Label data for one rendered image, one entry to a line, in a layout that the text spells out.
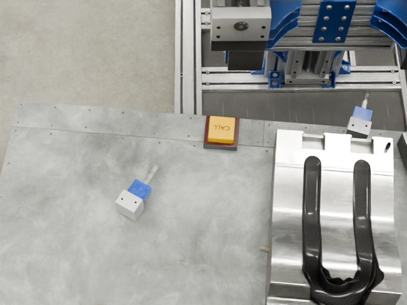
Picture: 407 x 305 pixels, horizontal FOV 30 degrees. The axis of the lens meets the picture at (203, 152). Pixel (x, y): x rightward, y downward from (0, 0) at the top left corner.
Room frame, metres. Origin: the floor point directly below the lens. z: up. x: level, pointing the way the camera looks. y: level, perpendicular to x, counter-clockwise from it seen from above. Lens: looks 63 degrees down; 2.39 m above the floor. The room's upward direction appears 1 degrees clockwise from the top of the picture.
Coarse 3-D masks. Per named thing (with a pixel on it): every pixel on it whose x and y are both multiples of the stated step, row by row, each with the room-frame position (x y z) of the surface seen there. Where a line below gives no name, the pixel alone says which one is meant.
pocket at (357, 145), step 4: (352, 140) 0.80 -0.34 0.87; (356, 140) 0.80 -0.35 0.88; (360, 140) 0.80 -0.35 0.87; (364, 140) 0.80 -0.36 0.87; (368, 140) 0.80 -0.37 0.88; (372, 140) 0.80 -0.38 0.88; (352, 144) 0.80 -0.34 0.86; (356, 144) 0.80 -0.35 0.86; (360, 144) 0.80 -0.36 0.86; (364, 144) 0.80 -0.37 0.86; (368, 144) 0.80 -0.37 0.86; (372, 144) 0.79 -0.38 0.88; (352, 148) 0.79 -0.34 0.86; (356, 148) 0.79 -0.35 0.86; (360, 148) 0.79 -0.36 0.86; (364, 148) 0.79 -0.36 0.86; (368, 148) 0.79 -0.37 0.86; (372, 148) 0.78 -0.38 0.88; (356, 152) 0.78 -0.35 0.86; (360, 152) 0.78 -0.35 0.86; (364, 152) 0.78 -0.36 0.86; (368, 152) 0.78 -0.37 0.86; (372, 152) 0.77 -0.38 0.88
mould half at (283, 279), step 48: (288, 144) 0.78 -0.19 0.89; (336, 144) 0.78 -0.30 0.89; (384, 144) 0.78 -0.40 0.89; (288, 192) 0.67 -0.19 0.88; (336, 192) 0.67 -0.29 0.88; (384, 192) 0.67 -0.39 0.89; (288, 240) 0.55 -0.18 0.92; (336, 240) 0.55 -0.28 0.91; (384, 240) 0.55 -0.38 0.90; (288, 288) 0.44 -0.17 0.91; (384, 288) 0.44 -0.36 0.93
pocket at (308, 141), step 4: (304, 136) 0.81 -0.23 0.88; (308, 136) 0.81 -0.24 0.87; (312, 136) 0.81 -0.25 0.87; (316, 136) 0.81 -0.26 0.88; (320, 136) 0.81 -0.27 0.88; (324, 136) 0.81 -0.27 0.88; (304, 140) 0.81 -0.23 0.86; (308, 140) 0.81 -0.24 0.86; (312, 140) 0.81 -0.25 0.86; (316, 140) 0.81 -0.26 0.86; (320, 140) 0.81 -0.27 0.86; (324, 140) 0.80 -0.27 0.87; (304, 144) 0.80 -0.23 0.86; (308, 144) 0.80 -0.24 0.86; (312, 144) 0.80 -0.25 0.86; (316, 144) 0.80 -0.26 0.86; (320, 144) 0.80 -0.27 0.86; (324, 144) 0.79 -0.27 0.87; (304, 148) 0.79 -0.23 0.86; (308, 148) 0.79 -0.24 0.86; (312, 148) 0.79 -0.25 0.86; (316, 148) 0.79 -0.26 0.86; (320, 148) 0.79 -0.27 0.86; (324, 148) 0.78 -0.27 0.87
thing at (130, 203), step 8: (152, 168) 0.75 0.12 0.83; (152, 176) 0.73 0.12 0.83; (136, 184) 0.70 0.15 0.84; (144, 184) 0.70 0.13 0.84; (128, 192) 0.68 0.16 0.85; (136, 192) 0.68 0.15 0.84; (144, 192) 0.68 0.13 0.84; (120, 200) 0.66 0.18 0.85; (128, 200) 0.66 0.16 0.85; (136, 200) 0.66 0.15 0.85; (144, 200) 0.67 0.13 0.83; (120, 208) 0.65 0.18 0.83; (128, 208) 0.64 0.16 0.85; (136, 208) 0.64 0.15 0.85; (128, 216) 0.64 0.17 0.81; (136, 216) 0.63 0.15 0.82
